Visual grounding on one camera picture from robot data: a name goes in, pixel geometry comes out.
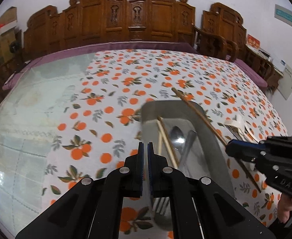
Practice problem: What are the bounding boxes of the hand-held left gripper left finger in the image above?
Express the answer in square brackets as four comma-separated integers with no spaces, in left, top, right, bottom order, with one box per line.
[15,142,145,239]

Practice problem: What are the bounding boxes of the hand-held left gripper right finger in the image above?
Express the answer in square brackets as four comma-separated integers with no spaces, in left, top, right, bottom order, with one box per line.
[147,142,277,239]

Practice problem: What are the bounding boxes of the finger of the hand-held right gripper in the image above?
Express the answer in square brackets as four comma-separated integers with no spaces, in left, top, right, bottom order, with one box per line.
[225,146,268,172]
[227,136,292,155]

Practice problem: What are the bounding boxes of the light bamboo chopstick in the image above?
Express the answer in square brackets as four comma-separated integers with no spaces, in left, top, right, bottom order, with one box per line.
[157,120,163,155]
[157,116,179,168]

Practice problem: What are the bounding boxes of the metal spoon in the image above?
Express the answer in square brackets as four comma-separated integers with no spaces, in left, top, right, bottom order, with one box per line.
[170,126,186,155]

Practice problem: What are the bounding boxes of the metal tray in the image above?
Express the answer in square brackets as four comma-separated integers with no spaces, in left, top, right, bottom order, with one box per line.
[140,99,235,231]

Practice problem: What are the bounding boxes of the dark wooden chopstick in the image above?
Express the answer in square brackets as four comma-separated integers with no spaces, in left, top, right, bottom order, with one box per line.
[171,88,262,193]
[175,91,260,192]

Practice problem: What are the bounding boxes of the metal fork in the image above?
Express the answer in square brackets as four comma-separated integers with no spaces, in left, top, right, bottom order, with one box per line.
[151,129,197,216]

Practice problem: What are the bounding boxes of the person's right hand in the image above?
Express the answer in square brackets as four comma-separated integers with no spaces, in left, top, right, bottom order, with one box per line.
[277,197,292,224]

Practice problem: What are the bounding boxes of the white plastic spoon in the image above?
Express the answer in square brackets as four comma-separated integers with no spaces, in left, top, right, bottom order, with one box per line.
[243,126,258,141]

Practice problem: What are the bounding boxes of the white plastic fork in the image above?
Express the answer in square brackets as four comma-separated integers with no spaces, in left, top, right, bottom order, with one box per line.
[224,115,245,141]

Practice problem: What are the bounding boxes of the purple armchair cushion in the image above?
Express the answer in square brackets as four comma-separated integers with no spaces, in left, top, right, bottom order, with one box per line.
[232,58,267,87]

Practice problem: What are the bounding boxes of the wooden side table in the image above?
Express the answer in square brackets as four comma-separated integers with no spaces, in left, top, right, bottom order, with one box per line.
[244,45,285,90]

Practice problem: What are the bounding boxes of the orange-print tablecloth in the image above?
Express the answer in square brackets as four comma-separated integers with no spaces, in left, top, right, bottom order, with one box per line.
[42,49,290,239]

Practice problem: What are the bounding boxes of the white appliance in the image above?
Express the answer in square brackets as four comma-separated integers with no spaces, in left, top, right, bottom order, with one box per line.
[273,58,286,74]

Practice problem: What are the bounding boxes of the white boxes on side table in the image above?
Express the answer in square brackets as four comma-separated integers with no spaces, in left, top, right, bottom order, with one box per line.
[258,48,271,60]

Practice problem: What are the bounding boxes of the red box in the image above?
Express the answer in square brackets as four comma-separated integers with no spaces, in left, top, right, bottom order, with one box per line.
[246,34,260,49]

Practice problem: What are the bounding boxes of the carved wooden armchair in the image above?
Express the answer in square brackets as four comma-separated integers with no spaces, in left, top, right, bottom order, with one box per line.
[193,2,281,90]

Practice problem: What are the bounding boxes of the carved wooden sofa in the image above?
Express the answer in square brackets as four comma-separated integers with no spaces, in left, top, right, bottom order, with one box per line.
[0,0,201,80]

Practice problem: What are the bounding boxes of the small cardboard box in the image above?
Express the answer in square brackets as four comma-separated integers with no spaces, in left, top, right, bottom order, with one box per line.
[0,6,18,28]

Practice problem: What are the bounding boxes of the grey wall electrical panel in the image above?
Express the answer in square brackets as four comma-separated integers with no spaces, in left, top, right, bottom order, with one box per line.
[274,4,292,29]

